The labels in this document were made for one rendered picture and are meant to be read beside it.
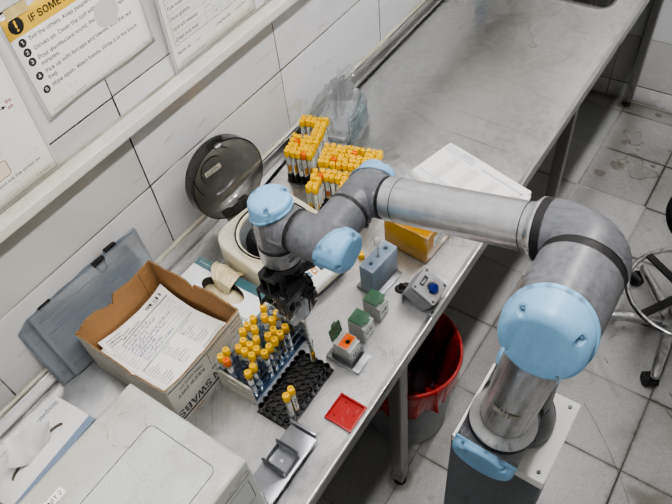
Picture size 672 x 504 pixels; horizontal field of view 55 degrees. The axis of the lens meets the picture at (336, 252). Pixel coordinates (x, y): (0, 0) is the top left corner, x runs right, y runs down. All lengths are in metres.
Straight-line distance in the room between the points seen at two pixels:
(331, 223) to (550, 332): 0.40
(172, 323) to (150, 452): 0.49
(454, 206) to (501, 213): 0.07
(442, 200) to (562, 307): 0.29
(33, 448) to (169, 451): 0.45
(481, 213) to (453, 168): 0.93
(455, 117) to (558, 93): 0.34
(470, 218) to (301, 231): 0.26
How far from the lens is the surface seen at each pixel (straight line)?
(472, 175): 1.88
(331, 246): 1.00
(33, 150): 1.38
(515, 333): 0.83
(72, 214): 1.50
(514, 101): 2.17
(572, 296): 0.81
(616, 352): 2.67
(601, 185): 3.22
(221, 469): 1.12
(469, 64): 2.32
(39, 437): 1.53
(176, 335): 1.57
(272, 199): 1.05
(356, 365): 1.50
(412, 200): 1.02
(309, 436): 1.40
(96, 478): 1.19
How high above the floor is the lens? 2.19
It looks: 50 degrees down
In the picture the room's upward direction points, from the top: 8 degrees counter-clockwise
